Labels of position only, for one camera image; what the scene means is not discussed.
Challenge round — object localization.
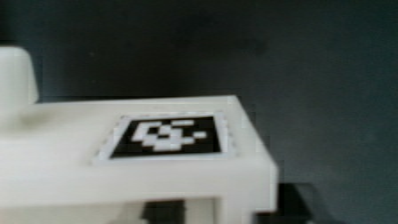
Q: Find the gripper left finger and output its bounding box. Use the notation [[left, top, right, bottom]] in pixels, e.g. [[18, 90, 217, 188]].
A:
[[141, 200, 187, 224]]

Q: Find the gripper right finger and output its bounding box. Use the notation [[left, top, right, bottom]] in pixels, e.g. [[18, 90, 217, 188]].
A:
[[254, 183, 320, 224]]

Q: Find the white drawer tray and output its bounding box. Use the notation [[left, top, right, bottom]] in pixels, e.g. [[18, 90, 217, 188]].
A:
[[0, 46, 279, 224]]

